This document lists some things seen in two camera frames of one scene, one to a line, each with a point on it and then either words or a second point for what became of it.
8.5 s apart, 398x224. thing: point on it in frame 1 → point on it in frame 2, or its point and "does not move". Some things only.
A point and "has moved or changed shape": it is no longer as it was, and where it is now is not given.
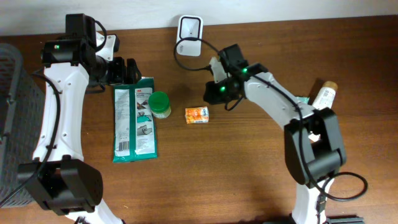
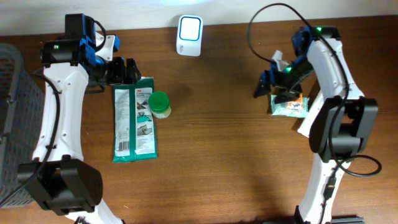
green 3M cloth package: (135, 134) does not move
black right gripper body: (220, 91) → (288, 79)
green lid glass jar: (159, 103) does not move
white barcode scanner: (189, 26) does not move
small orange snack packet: (196, 115) has moved or changed shape
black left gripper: (124, 74) does not move
